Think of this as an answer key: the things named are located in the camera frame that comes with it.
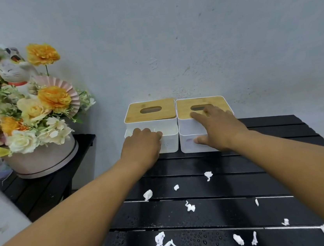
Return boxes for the person's right hand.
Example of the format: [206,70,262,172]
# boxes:
[190,100,252,155]

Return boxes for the person's left hand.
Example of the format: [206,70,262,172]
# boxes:
[117,125,167,174]

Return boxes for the white tissue box bamboo lid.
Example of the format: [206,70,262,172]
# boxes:
[175,93,238,155]
[121,97,182,158]

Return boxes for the person's left forearm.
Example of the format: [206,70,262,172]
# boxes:
[0,153,167,246]

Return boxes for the person's right forearm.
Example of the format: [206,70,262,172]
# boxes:
[220,122,324,246]

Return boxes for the pink pleated paper fan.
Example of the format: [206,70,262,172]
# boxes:
[31,71,82,118]

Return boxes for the scattered white tissue scraps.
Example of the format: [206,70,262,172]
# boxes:
[141,157,324,246]

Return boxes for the round pink flower box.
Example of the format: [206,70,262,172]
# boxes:
[1,132,82,182]

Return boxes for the artificial flower bouquet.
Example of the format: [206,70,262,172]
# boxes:
[0,37,102,159]

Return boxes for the black slatted side bench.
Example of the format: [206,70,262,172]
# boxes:
[0,132,106,227]

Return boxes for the white lucky cat figurine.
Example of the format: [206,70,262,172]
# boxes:
[0,43,42,99]

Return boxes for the grey panel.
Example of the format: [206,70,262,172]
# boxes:
[0,171,35,246]

